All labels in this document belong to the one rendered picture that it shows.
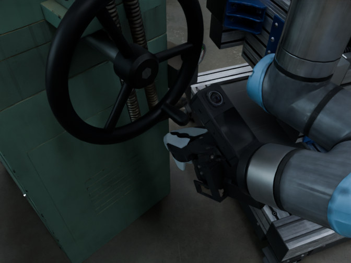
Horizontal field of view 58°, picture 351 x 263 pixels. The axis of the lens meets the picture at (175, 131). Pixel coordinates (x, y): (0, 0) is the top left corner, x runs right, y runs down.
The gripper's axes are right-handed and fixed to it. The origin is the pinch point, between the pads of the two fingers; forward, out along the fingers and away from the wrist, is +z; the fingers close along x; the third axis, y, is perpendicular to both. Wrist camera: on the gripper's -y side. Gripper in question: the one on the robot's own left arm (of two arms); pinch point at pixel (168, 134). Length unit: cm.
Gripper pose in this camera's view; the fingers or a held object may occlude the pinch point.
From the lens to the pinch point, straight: 55.1
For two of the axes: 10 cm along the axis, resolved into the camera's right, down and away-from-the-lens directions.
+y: 3.0, 8.8, 3.6
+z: -5.8, -1.3, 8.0
